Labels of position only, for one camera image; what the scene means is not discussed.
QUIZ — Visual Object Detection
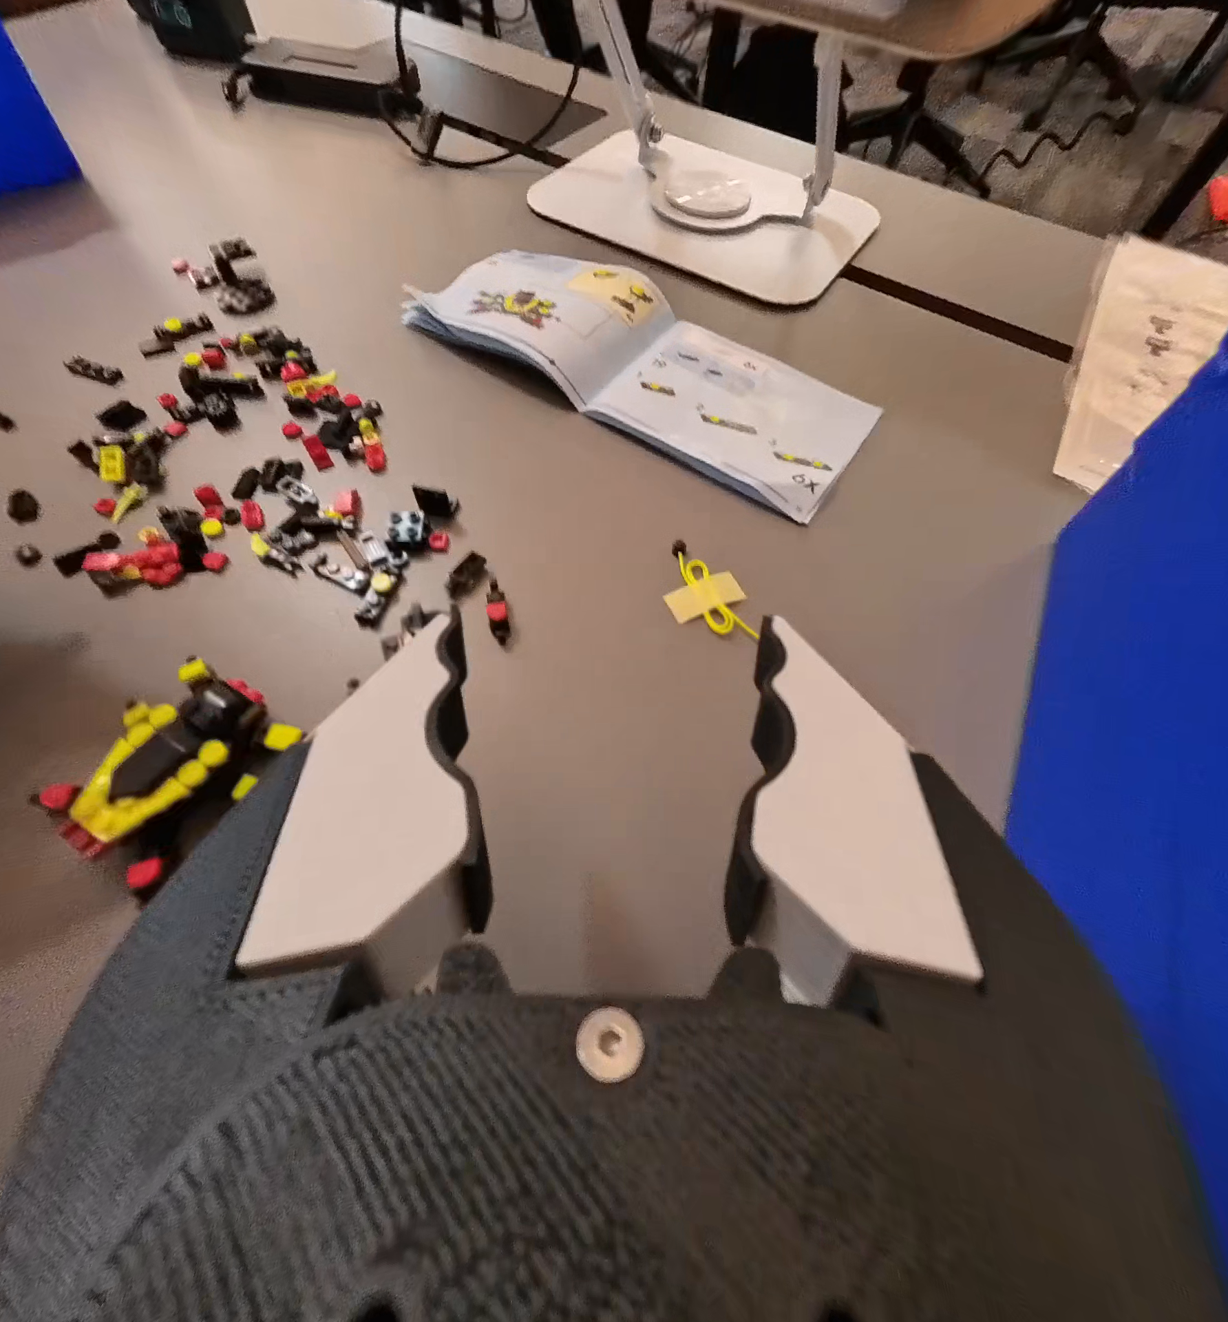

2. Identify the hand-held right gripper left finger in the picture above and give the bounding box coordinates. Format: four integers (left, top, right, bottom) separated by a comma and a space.
234, 604, 493, 1000

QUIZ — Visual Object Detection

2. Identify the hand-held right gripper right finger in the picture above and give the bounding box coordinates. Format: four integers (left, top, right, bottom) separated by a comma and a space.
722, 614, 987, 1010

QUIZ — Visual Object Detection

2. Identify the yellow black lego vehicle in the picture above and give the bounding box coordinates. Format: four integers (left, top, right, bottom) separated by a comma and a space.
33, 655, 307, 895

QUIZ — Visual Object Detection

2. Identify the pile of lego pieces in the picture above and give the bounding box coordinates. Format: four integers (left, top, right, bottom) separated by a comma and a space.
0, 236, 517, 662

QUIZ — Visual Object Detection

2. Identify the small yellow black lego assembly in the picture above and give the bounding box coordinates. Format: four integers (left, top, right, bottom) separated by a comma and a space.
95, 433, 166, 492

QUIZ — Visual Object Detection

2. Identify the lego instruction booklet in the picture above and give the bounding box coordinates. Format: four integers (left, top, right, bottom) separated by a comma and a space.
401, 247, 883, 527

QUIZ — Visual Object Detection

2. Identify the large blue bin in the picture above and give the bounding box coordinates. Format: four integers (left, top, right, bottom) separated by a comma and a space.
1004, 300, 1228, 1322

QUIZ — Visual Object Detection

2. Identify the clear plastic bag with paper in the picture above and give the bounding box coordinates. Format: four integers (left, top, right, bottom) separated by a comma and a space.
1051, 234, 1228, 493

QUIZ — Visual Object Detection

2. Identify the white stand base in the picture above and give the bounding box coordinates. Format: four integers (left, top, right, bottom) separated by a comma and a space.
525, 0, 882, 308

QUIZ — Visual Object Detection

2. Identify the black power adapter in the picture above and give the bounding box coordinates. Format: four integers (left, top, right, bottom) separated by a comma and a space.
226, 35, 425, 118

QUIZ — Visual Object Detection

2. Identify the black device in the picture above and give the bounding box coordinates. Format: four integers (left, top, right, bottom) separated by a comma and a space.
125, 0, 260, 62

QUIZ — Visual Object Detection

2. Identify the yellow string with tape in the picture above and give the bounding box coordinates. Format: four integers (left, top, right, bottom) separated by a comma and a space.
662, 537, 761, 640

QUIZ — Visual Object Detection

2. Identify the black cable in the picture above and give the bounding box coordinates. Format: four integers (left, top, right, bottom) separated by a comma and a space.
380, 0, 587, 170

